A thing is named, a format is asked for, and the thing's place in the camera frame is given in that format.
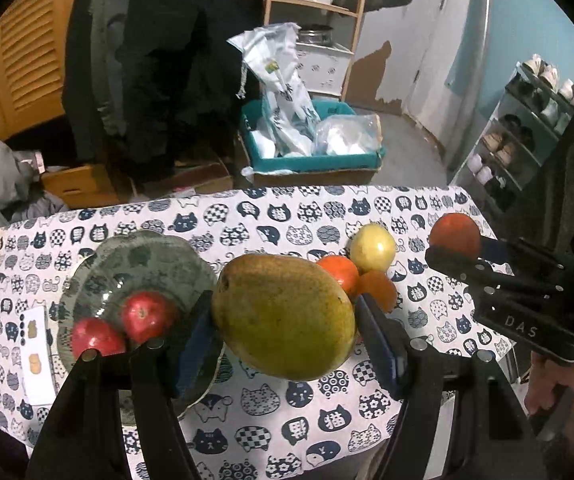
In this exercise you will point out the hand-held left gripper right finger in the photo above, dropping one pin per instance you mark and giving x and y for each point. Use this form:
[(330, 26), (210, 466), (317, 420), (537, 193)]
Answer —
[(377, 335)]

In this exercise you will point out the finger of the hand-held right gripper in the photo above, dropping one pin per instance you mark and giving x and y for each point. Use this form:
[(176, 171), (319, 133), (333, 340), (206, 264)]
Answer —
[(447, 260), (494, 251)]

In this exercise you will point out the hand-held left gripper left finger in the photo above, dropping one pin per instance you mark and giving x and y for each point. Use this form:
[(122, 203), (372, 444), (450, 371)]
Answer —
[(194, 340)]

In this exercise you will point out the small tangerine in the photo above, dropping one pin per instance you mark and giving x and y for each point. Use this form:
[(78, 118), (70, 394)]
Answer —
[(454, 232)]

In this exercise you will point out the medium orange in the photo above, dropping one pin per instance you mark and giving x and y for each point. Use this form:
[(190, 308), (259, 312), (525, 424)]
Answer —
[(379, 290)]

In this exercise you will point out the red apple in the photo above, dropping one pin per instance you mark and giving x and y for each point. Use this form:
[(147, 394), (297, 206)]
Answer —
[(97, 337), (147, 315)]

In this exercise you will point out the large orange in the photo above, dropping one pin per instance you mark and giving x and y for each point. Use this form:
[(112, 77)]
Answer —
[(339, 272)]

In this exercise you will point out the yellow lemon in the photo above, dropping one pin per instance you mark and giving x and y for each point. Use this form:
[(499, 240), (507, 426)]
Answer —
[(373, 247)]

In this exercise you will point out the green yellow mango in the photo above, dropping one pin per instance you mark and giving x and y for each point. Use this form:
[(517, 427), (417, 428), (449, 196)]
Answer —
[(282, 315)]

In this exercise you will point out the green glazed plate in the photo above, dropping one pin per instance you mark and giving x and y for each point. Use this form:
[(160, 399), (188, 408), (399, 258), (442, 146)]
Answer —
[(142, 265)]

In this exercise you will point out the person's right hand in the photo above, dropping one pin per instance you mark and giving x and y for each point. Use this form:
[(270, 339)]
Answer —
[(562, 395)]

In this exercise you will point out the dark hanging cloth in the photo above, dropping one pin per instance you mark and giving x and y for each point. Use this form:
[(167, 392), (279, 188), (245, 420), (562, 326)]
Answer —
[(567, 185)]

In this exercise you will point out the pale shoe rack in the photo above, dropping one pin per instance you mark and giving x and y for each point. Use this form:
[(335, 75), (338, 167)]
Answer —
[(479, 135)]

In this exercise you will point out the clear plastic bag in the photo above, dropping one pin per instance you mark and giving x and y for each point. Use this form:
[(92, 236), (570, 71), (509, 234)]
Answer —
[(347, 135)]

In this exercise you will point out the teal cardboard box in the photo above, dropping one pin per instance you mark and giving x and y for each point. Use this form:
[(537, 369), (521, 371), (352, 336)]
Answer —
[(317, 162)]

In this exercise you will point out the brown cardboard box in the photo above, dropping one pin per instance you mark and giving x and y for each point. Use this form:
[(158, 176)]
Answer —
[(192, 177)]

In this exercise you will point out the white sticker card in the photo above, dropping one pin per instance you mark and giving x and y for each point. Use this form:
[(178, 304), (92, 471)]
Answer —
[(37, 390)]

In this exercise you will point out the shoe rack with shoes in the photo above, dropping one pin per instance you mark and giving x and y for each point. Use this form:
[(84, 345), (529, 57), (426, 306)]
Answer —
[(549, 77)]

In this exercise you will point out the wooden crate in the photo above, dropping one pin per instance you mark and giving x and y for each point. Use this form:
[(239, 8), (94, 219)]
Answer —
[(82, 182)]

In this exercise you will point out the white patterned box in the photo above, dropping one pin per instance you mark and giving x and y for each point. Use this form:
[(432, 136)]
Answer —
[(324, 70)]

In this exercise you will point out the white printed rice bag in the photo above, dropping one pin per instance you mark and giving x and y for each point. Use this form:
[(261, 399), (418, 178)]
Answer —
[(282, 100)]

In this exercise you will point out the grey metal pipe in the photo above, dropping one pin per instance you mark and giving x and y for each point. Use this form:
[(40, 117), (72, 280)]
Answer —
[(482, 20)]

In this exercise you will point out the pale blue door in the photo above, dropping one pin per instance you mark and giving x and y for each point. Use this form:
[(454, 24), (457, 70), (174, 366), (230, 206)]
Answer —
[(412, 25)]

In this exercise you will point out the grey sweatshirt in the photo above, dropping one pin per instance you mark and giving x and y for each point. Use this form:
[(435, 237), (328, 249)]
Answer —
[(7, 170)]

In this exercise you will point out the steel pot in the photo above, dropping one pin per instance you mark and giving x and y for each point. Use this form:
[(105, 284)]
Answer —
[(314, 35)]

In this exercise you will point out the black coat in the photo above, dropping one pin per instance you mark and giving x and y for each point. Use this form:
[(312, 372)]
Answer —
[(167, 60)]

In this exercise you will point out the wooden shelf rack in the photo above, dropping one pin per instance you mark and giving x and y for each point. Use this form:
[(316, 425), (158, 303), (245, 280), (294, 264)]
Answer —
[(312, 4)]

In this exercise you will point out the dark grey jacket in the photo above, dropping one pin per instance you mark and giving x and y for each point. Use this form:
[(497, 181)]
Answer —
[(107, 60)]

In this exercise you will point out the wooden louvered door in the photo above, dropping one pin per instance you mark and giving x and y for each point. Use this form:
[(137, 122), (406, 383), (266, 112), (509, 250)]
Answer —
[(22, 60)]

